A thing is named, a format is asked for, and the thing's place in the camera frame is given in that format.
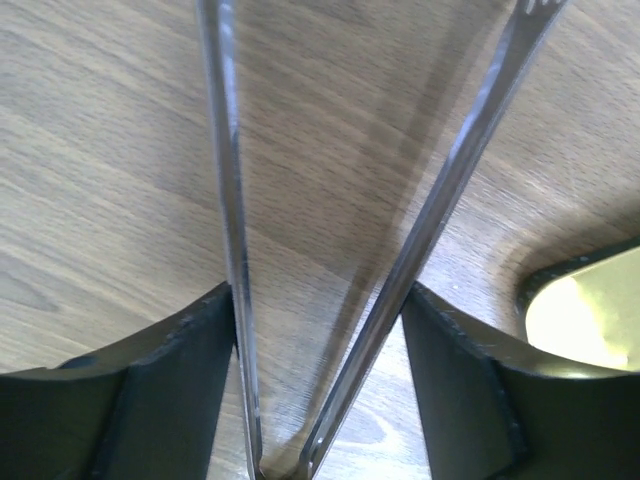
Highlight metal tongs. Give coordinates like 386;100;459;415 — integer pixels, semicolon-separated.
195;1;567;479

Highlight gold tin lid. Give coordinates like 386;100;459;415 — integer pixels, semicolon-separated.
516;236;639;373

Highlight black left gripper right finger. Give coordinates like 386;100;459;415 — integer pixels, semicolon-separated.
401;284;639;479

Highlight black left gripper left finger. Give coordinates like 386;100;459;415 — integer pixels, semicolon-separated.
1;284;235;479

